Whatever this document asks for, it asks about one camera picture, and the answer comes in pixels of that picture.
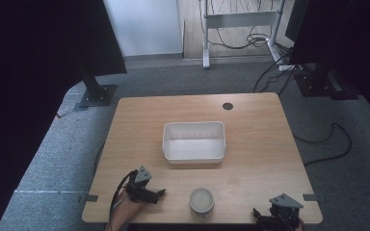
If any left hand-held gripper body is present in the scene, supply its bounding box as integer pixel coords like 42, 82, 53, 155
124, 165, 159, 205

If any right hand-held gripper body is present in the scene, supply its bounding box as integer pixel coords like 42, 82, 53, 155
268, 192, 304, 231

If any person's left hand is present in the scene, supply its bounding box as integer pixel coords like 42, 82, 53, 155
105, 195, 149, 231

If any round grey lidded tin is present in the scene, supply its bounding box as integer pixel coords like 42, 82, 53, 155
188, 187, 216, 216

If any white plastic bin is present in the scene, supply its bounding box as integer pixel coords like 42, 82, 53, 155
161, 120, 227, 166

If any black metal stand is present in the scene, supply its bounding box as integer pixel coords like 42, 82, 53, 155
76, 60, 119, 109
293, 63, 360, 101

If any white power strip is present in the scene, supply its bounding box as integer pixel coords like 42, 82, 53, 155
277, 64, 304, 72

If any black curtain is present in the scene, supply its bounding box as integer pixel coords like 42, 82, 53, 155
0, 0, 128, 231
288, 0, 370, 128

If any thin black cable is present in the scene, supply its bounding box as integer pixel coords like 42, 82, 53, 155
92, 143, 106, 172

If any long black floor cable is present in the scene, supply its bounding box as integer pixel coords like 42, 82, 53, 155
292, 122, 354, 167

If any black power strip cable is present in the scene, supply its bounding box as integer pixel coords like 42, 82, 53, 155
251, 51, 298, 96

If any bundle of black cables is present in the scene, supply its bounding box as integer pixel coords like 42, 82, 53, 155
198, 0, 294, 52

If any white desk frame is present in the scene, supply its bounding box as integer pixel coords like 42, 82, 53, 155
199, 0, 287, 70

